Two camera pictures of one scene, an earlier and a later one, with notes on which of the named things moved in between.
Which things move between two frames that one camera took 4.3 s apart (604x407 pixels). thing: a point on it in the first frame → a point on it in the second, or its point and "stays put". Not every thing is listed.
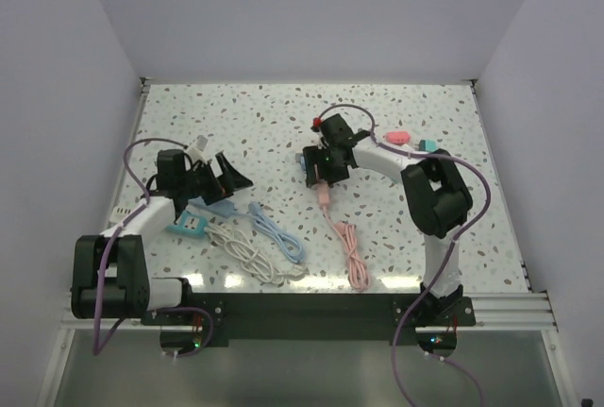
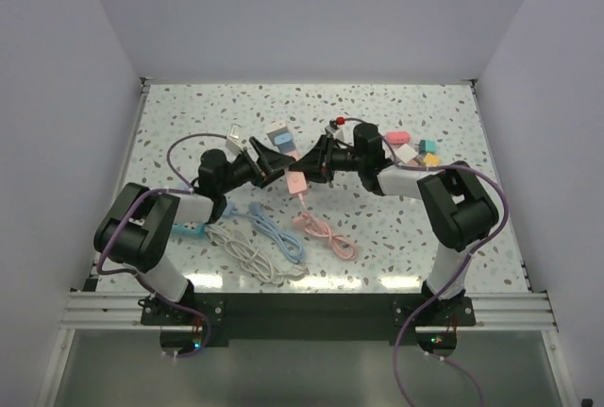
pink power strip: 324,195 → 297,183
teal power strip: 190,225 stays put
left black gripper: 224,186 → 272,161
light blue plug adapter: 429,145 stays put
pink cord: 358,273 → 312,225
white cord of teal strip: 250,260 stays put
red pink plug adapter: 398,137 stays put
